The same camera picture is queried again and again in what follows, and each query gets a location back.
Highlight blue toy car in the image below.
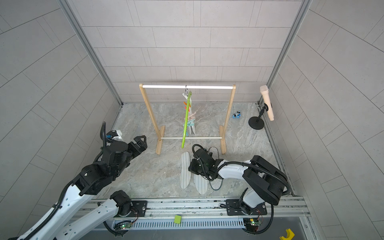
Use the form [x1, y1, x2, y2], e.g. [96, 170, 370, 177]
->
[233, 111, 241, 119]

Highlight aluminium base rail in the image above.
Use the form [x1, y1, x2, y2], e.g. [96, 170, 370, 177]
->
[58, 196, 310, 221]

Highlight black microphone stand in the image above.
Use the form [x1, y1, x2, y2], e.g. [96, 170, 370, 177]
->
[248, 104, 269, 130]

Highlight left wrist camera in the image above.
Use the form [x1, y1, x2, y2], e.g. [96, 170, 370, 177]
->
[106, 130, 123, 142]

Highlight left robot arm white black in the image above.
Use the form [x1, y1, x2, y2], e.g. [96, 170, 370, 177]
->
[18, 123, 148, 240]

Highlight right circuit board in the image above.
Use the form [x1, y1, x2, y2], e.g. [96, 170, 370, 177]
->
[243, 218, 262, 233]

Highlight green sticky block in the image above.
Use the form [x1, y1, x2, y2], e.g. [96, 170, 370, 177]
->
[174, 215, 182, 225]

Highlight white striped insole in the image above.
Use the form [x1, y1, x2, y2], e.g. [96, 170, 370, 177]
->
[194, 175, 209, 195]
[180, 152, 191, 189]

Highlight wooden clothes rack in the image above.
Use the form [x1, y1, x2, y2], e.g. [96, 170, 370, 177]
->
[139, 84, 236, 155]

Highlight circuit board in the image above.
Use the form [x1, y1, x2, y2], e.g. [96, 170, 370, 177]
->
[114, 221, 133, 231]
[243, 218, 262, 233]

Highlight dark grey felt insole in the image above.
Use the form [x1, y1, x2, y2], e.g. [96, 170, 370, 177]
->
[209, 147, 223, 191]

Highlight left circuit board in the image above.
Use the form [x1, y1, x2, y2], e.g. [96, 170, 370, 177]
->
[114, 221, 133, 231]

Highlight yellow plastic hook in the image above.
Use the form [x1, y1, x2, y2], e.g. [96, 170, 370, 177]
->
[280, 229, 295, 240]

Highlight green clip hanger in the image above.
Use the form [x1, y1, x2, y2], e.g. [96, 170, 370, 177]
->
[181, 88, 196, 149]

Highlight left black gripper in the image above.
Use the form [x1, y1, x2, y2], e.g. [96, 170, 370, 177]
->
[114, 134, 149, 178]

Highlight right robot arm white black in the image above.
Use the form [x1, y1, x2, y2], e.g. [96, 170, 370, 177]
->
[189, 144, 292, 215]

